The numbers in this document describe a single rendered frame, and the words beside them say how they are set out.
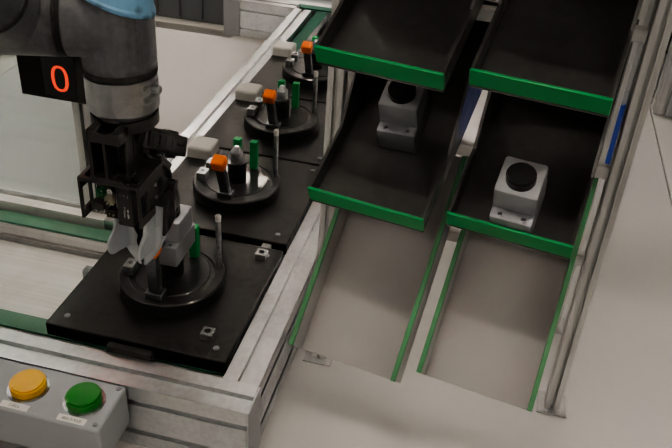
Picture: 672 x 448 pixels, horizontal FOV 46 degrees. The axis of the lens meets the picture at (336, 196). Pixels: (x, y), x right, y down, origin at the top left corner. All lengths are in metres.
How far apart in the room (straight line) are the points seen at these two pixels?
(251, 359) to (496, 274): 0.32
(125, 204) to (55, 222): 0.43
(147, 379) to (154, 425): 0.06
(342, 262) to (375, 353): 0.12
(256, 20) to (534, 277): 1.39
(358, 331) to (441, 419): 0.20
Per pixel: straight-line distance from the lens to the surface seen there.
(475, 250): 0.97
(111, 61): 0.81
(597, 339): 1.27
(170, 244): 1.03
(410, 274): 0.95
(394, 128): 0.87
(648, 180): 1.73
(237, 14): 2.19
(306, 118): 1.48
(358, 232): 0.97
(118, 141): 0.83
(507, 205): 0.81
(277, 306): 1.08
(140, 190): 0.85
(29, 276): 1.24
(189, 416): 0.98
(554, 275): 0.96
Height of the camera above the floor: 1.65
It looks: 32 degrees down
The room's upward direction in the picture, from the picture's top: 4 degrees clockwise
